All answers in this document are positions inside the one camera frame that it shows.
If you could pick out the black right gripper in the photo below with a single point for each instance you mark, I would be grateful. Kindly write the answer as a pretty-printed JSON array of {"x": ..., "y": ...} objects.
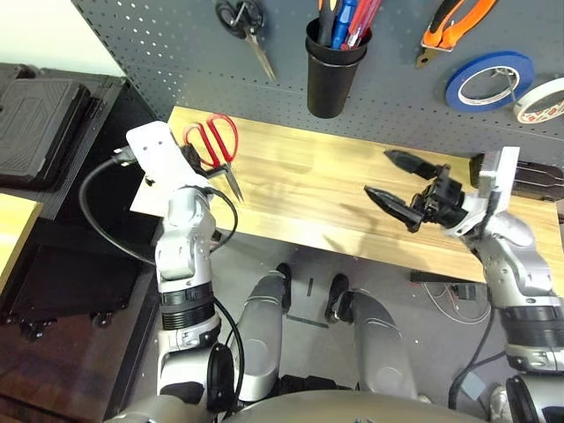
[{"x": 443, "y": 202}]

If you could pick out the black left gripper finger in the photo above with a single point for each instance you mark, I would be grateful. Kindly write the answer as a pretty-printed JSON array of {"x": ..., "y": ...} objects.
[
  {"x": 191, "y": 154},
  {"x": 211, "y": 172}
]

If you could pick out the white tape roll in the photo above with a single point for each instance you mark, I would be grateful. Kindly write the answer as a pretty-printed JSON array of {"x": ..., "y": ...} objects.
[{"x": 533, "y": 99}]

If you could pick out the orange and black pliers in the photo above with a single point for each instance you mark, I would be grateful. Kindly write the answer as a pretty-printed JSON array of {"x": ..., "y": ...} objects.
[{"x": 462, "y": 22}]

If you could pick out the orange and black screwdriver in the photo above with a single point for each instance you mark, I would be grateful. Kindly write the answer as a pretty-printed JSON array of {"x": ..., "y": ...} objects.
[{"x": 328, "y": 22}]

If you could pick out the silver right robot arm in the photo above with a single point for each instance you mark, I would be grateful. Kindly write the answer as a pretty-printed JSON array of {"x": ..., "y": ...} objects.
[{"x": 506, "y": 255}]

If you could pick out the grey metal pegboard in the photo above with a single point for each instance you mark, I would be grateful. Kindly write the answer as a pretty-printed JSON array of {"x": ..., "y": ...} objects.
[{"x": 176, "y": 44}]

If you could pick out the blue tape roll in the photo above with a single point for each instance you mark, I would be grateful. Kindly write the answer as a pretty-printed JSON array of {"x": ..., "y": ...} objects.
[{"x": 454, "y": 92}]

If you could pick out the black plastic cup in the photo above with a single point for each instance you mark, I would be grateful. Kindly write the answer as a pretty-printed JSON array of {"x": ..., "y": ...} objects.
[
  {"x": 337, "y": 57},
  {"x": 330, "y": 92}
]

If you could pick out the black power adapter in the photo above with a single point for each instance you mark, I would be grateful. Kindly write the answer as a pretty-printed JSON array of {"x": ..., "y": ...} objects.
[{"x": 465, "y": 293}]

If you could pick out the black tool case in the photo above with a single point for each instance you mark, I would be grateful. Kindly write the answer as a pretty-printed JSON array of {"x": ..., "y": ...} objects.
[{"x": 537, "y": 180}]

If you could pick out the black right robot foot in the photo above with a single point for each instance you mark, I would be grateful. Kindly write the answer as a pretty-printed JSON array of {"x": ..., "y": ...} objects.
[{"x": 337, "y": 299}]

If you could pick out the black robot foot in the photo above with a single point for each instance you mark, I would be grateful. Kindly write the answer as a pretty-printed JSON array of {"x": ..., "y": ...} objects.
[
  {"x": 337, "y": 299},
  {"x": 284, "y": 286}
]

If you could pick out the black left robot foot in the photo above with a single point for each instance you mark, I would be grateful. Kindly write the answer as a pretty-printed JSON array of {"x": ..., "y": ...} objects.
[{"x": 284, "y": 286}]

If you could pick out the metal tape hook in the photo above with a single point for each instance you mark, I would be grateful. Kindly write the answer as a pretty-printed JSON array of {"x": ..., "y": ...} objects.
[{"x": 511, "y": 86}]

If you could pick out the metal scissors hook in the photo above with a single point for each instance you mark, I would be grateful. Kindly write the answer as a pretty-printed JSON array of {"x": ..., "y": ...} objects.
[{"x": 238, "y": 15}]

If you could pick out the black ribbed hard case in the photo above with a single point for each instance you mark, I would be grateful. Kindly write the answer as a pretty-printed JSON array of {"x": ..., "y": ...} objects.
[{"x": 35, "y": 128}]

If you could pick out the silver right robot leg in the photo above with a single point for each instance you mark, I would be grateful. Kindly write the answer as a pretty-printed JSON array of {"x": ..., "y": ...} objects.
[{"x": 383, "y": 352}]

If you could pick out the silver robot leg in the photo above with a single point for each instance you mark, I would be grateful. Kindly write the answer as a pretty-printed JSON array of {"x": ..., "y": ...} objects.
[
  {"x": 383, "y": 352},
  {"x": 264, "y": 348}
]

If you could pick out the black wheeled cabinet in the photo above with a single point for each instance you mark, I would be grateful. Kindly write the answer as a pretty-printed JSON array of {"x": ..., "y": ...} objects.
[{"x": 66, "y": 273}]

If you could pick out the silver left robot leg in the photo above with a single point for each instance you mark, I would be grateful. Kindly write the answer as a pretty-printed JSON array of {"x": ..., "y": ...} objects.
[{"x": 264, "y": 348}]

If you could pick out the yellow wooden side table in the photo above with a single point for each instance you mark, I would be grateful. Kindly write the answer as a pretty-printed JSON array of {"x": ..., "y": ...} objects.
[{"x": 13, "y": 238}]

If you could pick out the grey power brick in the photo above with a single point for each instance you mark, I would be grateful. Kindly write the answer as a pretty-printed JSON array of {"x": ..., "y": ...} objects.
[{"x": 472, "y": 387}]

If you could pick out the grey sneaker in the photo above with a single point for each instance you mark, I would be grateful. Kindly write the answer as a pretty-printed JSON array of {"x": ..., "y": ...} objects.
[{"x": 498, "y": 403}]

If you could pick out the grey robot torso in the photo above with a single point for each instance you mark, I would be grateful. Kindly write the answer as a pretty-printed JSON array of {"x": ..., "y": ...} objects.
[{"x": 308, "y": 410}]

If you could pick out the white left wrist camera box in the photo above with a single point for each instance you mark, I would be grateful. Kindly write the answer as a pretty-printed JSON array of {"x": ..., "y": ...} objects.
[{"x": 163, "y": 158}]

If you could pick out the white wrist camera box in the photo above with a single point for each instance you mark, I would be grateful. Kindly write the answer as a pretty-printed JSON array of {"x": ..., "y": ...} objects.
[
  {"x": 163, "y": 158},
  {"x": 498, "y": 176}
]

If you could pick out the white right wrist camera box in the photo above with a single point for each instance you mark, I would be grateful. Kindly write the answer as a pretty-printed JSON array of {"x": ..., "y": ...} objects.
[{"x": 498, "y": 176}]

